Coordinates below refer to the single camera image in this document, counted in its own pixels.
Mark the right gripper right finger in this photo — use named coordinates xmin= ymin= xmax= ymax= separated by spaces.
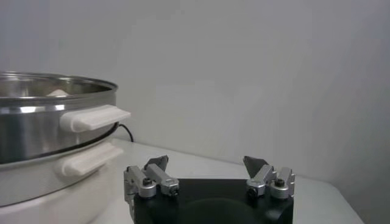
xmin=243 ymin=155 xmax=296 ymax=200

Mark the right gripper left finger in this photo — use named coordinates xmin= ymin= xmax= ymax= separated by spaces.
xmin=123 ymin=154 xmax=180 ymax=202

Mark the white steamed baozi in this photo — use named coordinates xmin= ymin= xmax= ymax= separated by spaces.
xmin=46 ymin=88 xmax=71 ymax=97

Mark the steel steamer basket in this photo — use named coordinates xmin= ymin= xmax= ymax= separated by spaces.
xmin=0 ymin=71 xmax=132 ymax=165

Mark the black pot power cable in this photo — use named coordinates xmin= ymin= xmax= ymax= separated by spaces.
xmin=117 ymin=123 xmax=135 ymax=143

